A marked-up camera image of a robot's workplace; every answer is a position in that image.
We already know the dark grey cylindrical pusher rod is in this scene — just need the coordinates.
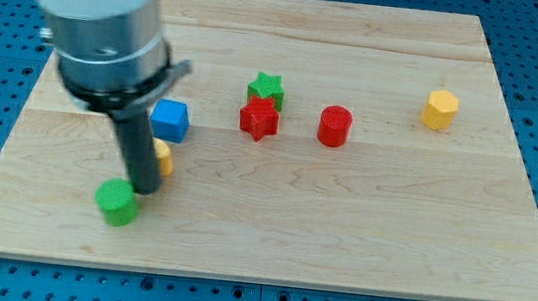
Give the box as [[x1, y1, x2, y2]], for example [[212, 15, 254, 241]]
[[111, 108, 161, 195]]

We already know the green cylinder block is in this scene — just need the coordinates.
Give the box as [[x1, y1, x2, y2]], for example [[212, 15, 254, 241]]
[[95, 178, 139, 227]]

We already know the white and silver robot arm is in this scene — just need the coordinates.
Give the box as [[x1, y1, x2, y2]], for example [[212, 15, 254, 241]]
[[36, 0, 191, 194]]

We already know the light wooden board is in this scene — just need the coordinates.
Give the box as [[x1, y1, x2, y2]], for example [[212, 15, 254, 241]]
[[0, 0, 538, 301]]

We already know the blue cube block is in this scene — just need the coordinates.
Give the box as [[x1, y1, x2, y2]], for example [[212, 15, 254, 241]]
[[150, 99, 189, 144]]

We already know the yellow block behind rod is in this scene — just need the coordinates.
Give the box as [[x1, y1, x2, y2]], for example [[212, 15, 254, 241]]
[[153, 138, 174, 176]]

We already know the red star block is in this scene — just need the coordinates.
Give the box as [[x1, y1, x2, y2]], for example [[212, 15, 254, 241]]
[[239, 96, 280, 142]]

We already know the green star block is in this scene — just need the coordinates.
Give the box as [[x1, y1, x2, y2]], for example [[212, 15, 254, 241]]
[[247, 72, 285, 112]]

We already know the red cylinder block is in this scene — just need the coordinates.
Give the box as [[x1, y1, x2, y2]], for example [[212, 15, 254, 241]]
[[317, 105, 353, 148]]

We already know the yellow hexagon block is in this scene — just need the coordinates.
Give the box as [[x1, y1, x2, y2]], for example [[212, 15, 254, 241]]
[[419, 90, 459, 131]]

